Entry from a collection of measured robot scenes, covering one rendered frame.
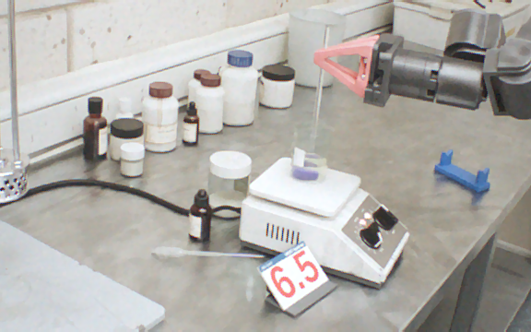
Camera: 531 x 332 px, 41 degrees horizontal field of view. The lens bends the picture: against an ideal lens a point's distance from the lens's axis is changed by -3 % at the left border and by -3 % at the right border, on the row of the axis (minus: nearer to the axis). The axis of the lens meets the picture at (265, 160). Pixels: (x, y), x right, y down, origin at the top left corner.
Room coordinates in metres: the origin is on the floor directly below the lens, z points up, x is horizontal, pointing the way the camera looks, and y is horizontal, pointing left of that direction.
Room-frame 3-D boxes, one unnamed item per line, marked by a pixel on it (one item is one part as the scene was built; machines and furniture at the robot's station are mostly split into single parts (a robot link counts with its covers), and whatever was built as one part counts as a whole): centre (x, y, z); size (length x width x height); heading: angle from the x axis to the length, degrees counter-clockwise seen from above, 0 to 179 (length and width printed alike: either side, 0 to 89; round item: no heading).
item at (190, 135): (1.17, 0.13, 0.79); 0.03 x 0.03 x 0.07
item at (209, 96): (1.24, 0.11, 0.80); 0.06 x 0.06 x 0.10
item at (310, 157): (0.90, -0.06, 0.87); 0.06 x 0.05 x 0.08; 168
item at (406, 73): (0.85, -0.16, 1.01); 0.10 x 0.07 x 0.07; 164
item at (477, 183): (1.13, -0.34, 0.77); 0.10 x 0.03 x 0.04; 40
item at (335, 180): (0.88, -0.06, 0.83); 0.12 x 0.12 x 0.01; 68
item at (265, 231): (0.87, -0.08, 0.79); 0.22 x 0.13 x 0.08; 68
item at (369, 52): (0.88, -0.09, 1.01); 0.09 x 0.07 x 0.07; 74
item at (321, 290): (0.75, -0.05, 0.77); 0.09 x 0.06 x 0.04; 144
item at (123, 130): (1.09, 0.23, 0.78); 0.05 x 0.05 x 0.06
